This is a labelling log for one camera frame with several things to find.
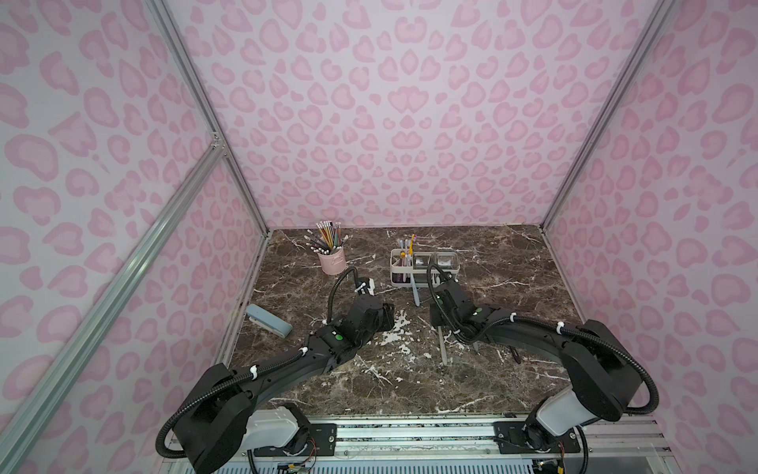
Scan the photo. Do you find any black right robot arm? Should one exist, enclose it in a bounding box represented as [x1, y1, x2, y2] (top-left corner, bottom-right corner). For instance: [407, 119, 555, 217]
[426, 264, 660, 452]

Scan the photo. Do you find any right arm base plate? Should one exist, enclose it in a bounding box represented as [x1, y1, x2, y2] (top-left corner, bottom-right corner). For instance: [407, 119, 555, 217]
[493, 421, 582, 455]

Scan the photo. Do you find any pink pencil cup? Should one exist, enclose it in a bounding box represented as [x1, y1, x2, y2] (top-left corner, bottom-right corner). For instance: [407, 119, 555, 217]
[319, 247, 347, 276]

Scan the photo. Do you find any coloured pencils bunch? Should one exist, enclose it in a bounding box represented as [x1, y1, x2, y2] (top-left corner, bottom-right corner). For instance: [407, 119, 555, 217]
[303, 221, 345, 256]

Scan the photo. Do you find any aluminium frame rail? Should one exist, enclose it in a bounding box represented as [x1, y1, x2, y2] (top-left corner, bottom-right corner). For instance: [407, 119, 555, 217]
[159, 414, 682, 474]

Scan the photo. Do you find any grey blue box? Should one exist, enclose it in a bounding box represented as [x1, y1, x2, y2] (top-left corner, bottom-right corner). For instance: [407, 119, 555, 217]
[246, 304, 292, 339]

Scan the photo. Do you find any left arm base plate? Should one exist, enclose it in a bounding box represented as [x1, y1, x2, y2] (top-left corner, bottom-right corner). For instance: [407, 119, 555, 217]
[254, 423, 338, 457]

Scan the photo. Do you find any cream toothbrush holder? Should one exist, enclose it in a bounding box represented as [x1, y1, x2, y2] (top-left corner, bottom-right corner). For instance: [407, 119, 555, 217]
[389, 249, 461, 288]

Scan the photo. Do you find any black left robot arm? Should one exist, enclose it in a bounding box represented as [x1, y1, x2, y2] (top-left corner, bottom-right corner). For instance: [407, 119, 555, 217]
[155, 268, 395, 473]

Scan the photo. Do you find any grey blue toothbrush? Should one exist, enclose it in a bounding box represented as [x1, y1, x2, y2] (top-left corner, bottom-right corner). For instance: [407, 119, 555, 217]
[410, 274, 421, 307]

